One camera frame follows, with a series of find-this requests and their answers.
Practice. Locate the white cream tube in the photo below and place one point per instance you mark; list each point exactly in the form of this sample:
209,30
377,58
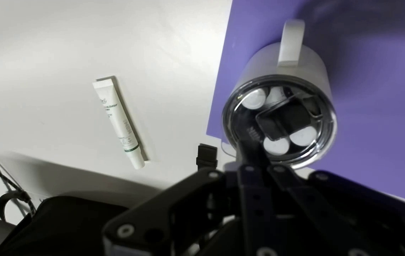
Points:
111,103

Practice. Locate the purple paper mat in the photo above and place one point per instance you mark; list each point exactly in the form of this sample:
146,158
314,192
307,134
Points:
362,46

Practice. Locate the black clip object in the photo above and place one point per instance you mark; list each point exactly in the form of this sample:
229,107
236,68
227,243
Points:
284,120

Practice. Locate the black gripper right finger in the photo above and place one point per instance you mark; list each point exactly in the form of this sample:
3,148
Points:
348,218

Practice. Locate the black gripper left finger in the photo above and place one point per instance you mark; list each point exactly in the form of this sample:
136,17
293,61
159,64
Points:
185,219

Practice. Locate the white mug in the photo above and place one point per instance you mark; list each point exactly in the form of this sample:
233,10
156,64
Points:
277,73

